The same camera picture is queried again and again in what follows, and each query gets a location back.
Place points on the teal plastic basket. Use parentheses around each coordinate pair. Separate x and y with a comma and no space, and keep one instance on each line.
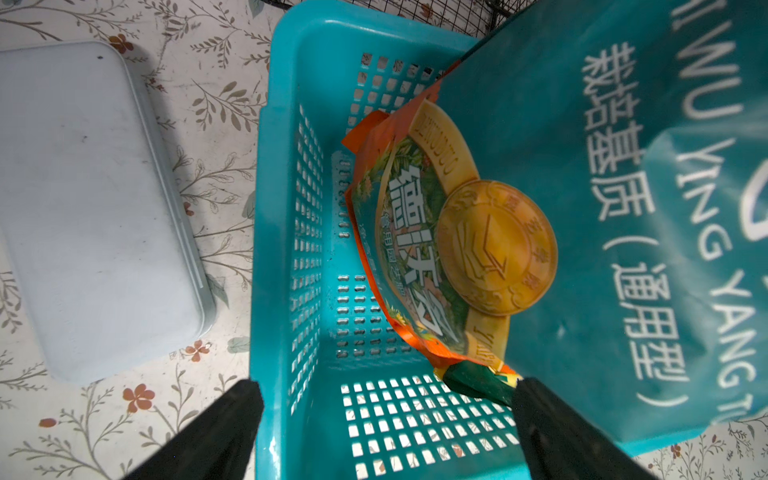
(346,396)

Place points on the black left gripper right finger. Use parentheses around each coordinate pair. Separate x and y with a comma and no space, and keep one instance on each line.
(558,443)

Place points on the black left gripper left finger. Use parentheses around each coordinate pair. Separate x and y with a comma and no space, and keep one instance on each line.
(217,444)

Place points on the black wire desk organizer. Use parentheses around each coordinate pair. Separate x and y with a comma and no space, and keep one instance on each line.
(475,18)

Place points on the light blue plastic case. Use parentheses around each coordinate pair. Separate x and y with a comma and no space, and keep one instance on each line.
(91,218)

